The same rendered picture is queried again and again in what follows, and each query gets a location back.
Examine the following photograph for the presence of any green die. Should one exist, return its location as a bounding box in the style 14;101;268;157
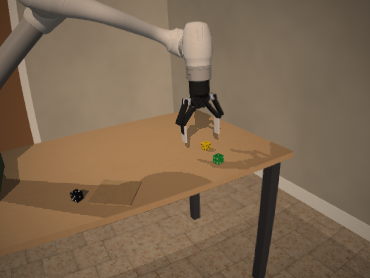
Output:
213;153;224;165

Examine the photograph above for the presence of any yellow die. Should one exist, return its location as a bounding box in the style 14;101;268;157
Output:
201;141;211;151

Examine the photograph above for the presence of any black die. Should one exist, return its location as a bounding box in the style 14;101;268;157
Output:
70;189;84;203

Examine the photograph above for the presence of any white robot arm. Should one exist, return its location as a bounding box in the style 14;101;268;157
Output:
0;0;212;90

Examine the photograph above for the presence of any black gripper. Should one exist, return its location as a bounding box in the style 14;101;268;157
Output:
175;80;224;143

